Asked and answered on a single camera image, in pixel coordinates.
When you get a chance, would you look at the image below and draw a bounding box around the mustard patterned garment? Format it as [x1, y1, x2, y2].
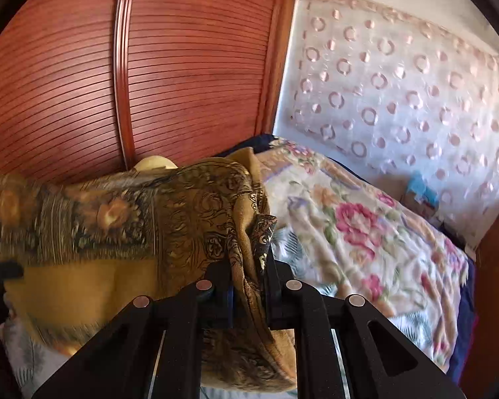
[0, 157, 298, 391]

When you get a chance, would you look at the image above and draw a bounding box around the white circle-patterned curtain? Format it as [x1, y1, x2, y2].
[289, 0, 499, 250]

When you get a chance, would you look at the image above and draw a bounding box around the wooden louvred wardrobe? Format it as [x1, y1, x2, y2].
[0, 0, 300, 225]

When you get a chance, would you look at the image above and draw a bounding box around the yellow plush toy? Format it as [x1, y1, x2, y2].
[134, 156, 177, 172]

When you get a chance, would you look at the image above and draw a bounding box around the floral bed blanket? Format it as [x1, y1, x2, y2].
[253, 139, 470, 372]

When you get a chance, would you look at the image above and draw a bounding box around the low wooden cabinet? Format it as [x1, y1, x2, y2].
[461, 212, 499, 399]

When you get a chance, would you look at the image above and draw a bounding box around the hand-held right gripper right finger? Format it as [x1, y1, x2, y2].
[264, 255, 466, 399]

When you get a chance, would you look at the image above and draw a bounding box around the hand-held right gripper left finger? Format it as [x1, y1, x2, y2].
[31, 264, 236, 399]

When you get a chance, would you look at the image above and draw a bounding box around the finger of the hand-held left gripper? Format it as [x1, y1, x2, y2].
[0, 260, 24, 283]

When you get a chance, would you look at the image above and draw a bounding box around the leaf-patterned bed sheet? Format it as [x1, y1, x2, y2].
[0, 316, 88, 399]

